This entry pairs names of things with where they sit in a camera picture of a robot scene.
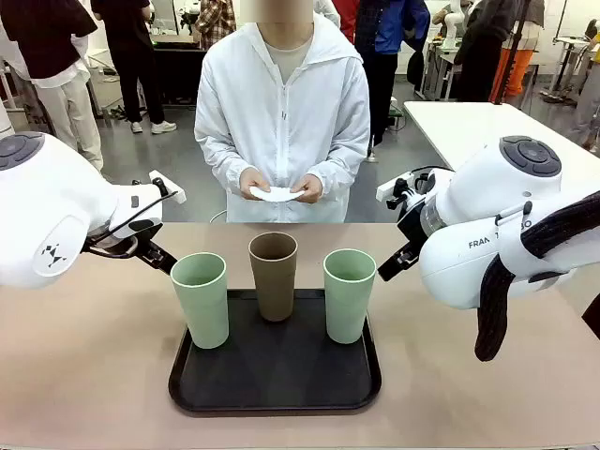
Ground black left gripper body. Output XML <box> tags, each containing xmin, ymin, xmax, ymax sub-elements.
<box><xmin>133</xmin><ymin>236</ymin><xmax>166</xmax><ymax>269</ymax></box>

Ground person's right hand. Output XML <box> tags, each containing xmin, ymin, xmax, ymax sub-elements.
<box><xmin>239</xmin><ymin>167</ymin><xmax>273</xmax><ymax>201</ymax></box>

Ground bystander in plaid shirt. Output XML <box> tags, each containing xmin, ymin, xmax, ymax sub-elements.
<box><xmin>194</xmin><ymin>0</ymin><xmax>238</xmax><ymax>51</ymax></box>

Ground dark humanoid background robot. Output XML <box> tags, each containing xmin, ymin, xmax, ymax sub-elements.
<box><xmin>179</xmin><ymin>5</ymin><xmax>202</xmax><ymax>30</ymax></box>

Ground bystander black top cream trousers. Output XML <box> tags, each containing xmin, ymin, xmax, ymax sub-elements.
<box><xmin>0</xmin><ymin>0</ymin><xmax>105</xmax><ymax>173</ymax></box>

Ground brown tall cup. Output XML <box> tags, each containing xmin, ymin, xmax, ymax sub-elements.
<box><xmin>247</xmin><ymin>232</ymin><xmax>299</xmax><ymax>323</ymax></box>

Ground light green tall cup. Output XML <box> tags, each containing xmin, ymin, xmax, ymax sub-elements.
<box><xmin>170</xmin><ymin>251</ymin><xmax>231</xmax><ymax>351</ymax></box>
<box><xmin>322</xmin><ymin>248</ymin><xmax>378</xmax><ymax>345</ymax></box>

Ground black braided right arm cable sleeve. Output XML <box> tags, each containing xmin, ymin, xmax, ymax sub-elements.
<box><xmin>473</xmin><ymin>190</ymin><xmax>600</xmax><ymax>362</ymax></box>

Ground person's right forearm white sleeve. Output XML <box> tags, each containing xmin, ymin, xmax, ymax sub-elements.
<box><xmin>193</xmin><ymin>133</ymin><xmax>257</xmax><ymax>196</ymax></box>

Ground white standing desk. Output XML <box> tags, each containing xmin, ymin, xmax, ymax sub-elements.
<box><xmin>552</xmin><ymin>36</ymin><xmax>594</xmax><ymax>95</ymax></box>

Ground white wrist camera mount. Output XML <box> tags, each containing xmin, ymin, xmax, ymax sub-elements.
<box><xmin>148</xmin><ymin>170</ymin><xmax>188</xmax><ymax>205</ymax></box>
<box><xmin>375</xmin><ymin>172</ymin><xmax>418</xmax><ymax>211</ymax></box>

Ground bystander black clothes white sneakers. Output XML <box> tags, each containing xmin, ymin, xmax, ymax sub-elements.
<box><xmin>90</xmin><ymin>0</ymin><xmax>178</xmax><ymax>136</ymax></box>

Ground white side table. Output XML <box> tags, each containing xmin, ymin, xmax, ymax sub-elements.
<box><xmin>402</xmin><ymin>100</ymin><xmax>600</xmax><ymax>191</ymax></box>

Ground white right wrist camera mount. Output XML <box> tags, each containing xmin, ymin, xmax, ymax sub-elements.
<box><xmin>375</xmin><ymin>172</ymin><xmax>418</xmax><ymax>211</ymax></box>

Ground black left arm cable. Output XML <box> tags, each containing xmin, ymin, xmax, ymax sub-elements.
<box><xmin>83</xmin><ymin>189</ymin><xmax>179</xmax><ymax>248</ymax></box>

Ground person's left hand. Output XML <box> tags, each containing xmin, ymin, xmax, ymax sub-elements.
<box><xmin>290</xmin><ymin>173</ymin><xmax>325</xmax><ymax>205</ymax></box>

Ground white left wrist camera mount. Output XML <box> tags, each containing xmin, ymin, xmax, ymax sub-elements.
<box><xmin>148</xmin><ymin>170</ymin><xmax>188</xmax><ymax>205</ymax></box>

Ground bystander in blue jacket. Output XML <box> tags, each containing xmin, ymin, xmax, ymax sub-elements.
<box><xmin>354</xmin><ymin>0</ymin><xmax>431</xmax><ymax>163</ymax></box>

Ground black slanted tripod pole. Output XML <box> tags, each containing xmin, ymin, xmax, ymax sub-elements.
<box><xmin>490</xmin><ymin>0</ymin><xmax>533</xmax><ymax>105</ymax></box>

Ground bystander in red top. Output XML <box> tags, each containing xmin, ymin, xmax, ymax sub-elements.
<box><xmin>337</xmin><ymin>0</ymin><xmax>362</xmax><ymax>44</ymax></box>

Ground white scalloped paper coaster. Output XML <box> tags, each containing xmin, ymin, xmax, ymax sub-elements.
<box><xmin>248</xmin><ymin>186</ymin><xmax>304</xmax><ymax>203</ymax></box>

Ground person in white zip jacket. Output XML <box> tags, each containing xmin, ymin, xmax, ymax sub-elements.
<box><xmin>193</xmin><ymin>8</ymin><xmax>371</xmax><ymax>224</ymax></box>

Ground bystander in white coat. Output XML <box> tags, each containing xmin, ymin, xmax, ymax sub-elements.
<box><xmin>312</xmin><ymin>0</ymin><xmax>341</xmax><ymax>28</ymax></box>

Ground person's left forearm white sleeve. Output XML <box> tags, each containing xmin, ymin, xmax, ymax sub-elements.
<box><xmin>308</xmin><ymin>138</ymin><xmax>371</xmax><ymax>203</ymax></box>

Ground black plastic serving tray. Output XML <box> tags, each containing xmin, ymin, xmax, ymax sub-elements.
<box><xmin>167</xmin><ymin>288</ymin><xmax>383</xmax><ymax>417</ymax></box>

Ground bystander in grey trousers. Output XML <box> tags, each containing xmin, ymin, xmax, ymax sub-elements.
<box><xmin>564</xmin><ymin>18</ymin><xmax>600</xmax><ymax>154</ymax></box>

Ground bystander in orange trousers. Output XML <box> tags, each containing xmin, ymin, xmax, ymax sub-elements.
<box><xmin>488</xmin><ymin>21</ymin><xmax>548</xmax><ymax>107</ymax></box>

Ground bystander in dark grey jacket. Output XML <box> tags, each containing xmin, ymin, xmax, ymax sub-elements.
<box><xmin>453</xmin><ymin>0</ymin><xmax>548</xmax><ymax>103</ymax></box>

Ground desk with black panel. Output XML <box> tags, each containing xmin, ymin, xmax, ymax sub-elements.
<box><xmin>140</xmin><ymin>32</ymin><xmax>207</xmax><ymax>107</ymax></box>

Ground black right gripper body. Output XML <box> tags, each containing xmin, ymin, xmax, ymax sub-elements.
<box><xmin>391</xmin><ymin>206</ymin><xmax>429</xmax><ymax>264</ymax></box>

